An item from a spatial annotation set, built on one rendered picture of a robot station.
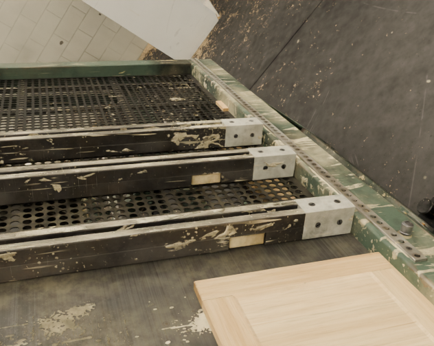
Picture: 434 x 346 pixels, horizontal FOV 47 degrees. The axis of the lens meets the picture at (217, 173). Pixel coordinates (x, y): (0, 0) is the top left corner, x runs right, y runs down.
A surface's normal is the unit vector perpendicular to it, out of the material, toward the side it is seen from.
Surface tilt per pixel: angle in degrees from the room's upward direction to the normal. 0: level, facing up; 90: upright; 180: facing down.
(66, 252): 90
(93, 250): 90
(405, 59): 0
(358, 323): 58
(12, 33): 90
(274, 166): 90
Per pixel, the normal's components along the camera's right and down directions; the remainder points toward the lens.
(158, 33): 0.21, 0.57
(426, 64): -0.77, -0.40
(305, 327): 0.06, -0.90
